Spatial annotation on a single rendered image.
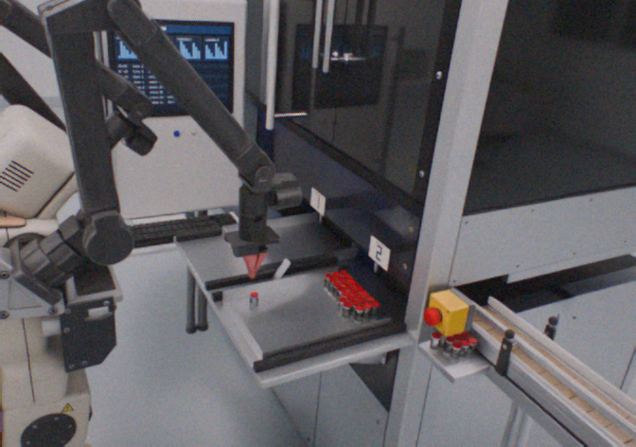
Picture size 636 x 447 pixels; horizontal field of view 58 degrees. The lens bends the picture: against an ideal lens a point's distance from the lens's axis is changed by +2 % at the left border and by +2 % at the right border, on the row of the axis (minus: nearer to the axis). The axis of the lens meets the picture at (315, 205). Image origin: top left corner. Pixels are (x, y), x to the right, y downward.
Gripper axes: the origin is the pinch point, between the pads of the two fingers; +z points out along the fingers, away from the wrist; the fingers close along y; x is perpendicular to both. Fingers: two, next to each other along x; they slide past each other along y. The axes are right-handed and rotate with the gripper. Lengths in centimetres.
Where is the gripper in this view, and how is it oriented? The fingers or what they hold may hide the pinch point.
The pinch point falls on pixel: (251, 273)
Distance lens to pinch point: 121.6
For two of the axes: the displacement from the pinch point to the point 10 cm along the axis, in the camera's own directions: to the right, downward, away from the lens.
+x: -4.7, -3.9, 7.9
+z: -0.7, 9.1, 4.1
